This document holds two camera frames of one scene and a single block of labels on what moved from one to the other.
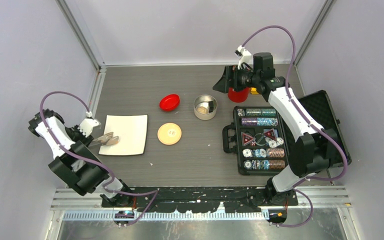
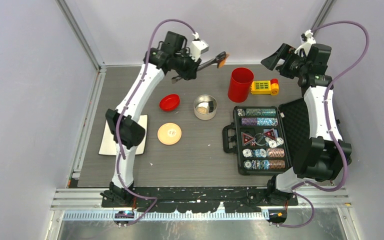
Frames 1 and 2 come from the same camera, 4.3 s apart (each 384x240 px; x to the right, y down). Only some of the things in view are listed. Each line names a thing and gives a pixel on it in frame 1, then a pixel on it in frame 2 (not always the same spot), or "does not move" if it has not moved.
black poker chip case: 260,137 does not move
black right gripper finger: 222,85 to 271,61
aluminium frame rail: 133,205 does not move
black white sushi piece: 211,106 does not move
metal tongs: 105,139 to 220,57
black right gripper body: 242,78 to 294,65
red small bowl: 170,102 does not move
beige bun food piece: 202,110 does not move
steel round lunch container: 203,100 does not move
